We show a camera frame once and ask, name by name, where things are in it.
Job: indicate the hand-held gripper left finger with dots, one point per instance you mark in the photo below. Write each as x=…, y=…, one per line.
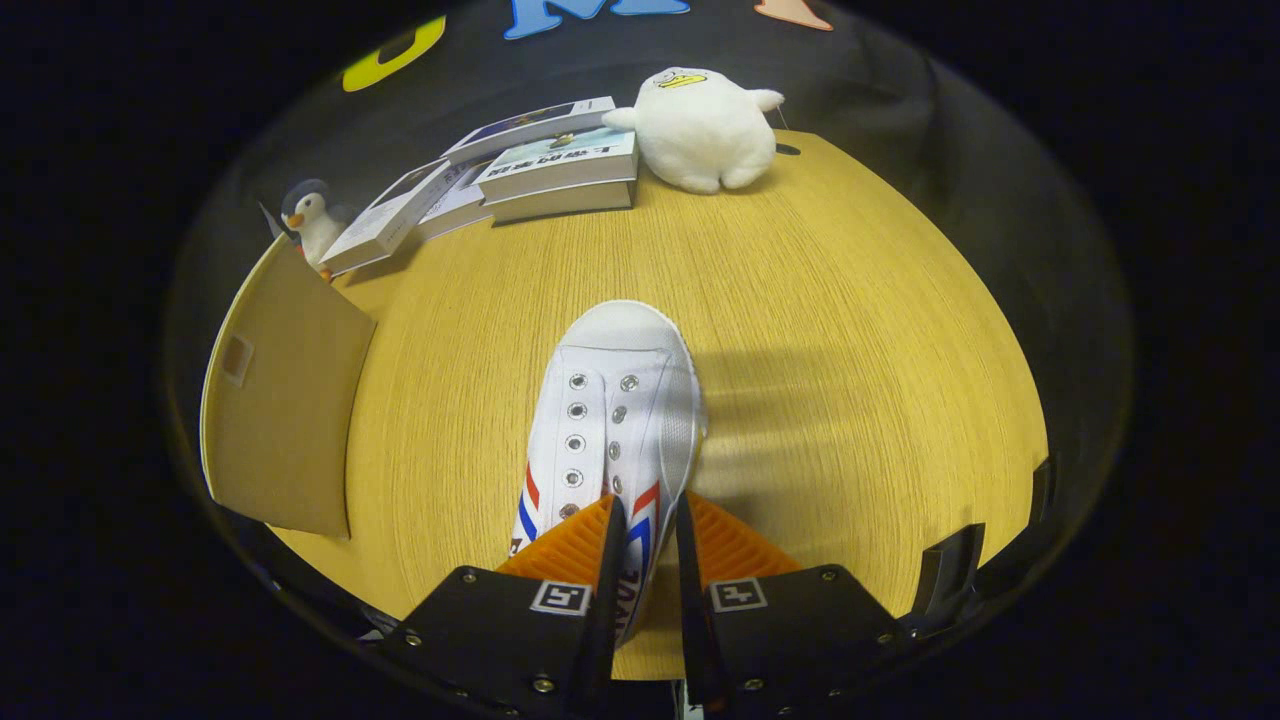
x=500, y=640

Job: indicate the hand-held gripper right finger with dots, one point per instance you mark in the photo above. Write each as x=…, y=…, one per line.
x=800, y=640

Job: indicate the white canvas shoe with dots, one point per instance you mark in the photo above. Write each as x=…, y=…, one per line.
x=620, y=400

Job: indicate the beige fabric storage box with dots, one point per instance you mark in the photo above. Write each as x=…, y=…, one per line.
x=290, y=400

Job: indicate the thin white text booklet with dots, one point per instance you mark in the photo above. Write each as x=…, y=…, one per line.
x=455, y=205

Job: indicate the book with portrait cover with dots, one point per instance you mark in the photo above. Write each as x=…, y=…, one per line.
x=390, y=215

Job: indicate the thick white book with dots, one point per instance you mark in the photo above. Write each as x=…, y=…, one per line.
x=560, y=205

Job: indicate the navy and white penguin plush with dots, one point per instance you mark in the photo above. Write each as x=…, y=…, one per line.
x=312, y=225

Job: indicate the thick book with pale cover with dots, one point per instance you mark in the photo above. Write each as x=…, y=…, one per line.
x=560, y=165

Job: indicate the book with blue picture cover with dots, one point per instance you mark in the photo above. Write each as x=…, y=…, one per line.
x=530, y=125

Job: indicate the white duck plush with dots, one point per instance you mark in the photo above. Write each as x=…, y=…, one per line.
x=700, y=130

